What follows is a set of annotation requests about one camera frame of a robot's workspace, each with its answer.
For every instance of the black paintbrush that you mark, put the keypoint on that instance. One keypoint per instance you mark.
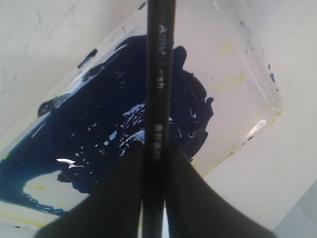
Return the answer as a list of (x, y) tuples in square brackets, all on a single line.
[(160, 40)]

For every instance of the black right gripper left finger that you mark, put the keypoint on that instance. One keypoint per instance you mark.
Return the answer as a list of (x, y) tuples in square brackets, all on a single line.
[(112, 210)]

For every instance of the white paint tray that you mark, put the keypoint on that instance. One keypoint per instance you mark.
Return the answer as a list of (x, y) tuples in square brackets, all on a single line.
[(74, 137)]

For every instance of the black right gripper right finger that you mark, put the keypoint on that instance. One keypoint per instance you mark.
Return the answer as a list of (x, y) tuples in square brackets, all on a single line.
[(194, 210)]

